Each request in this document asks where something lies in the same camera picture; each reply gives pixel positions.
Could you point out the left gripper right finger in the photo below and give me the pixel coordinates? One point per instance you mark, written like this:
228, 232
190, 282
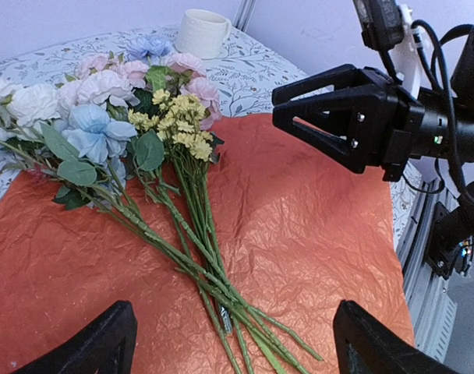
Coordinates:
365, 345

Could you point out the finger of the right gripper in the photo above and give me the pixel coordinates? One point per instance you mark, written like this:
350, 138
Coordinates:
341, 77
349, 125

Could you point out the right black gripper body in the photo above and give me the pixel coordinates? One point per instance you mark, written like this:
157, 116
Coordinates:
420, 129

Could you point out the white ceramic mug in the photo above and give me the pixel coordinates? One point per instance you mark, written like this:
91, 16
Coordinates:
202, 33

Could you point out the aluminium front rail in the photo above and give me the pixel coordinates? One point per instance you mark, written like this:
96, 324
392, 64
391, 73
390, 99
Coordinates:
431, 309

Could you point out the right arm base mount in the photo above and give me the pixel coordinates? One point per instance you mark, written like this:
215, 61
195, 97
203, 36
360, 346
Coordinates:
448, 230

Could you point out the right aluminium frame post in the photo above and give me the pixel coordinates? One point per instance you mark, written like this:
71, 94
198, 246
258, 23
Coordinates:
244, 14

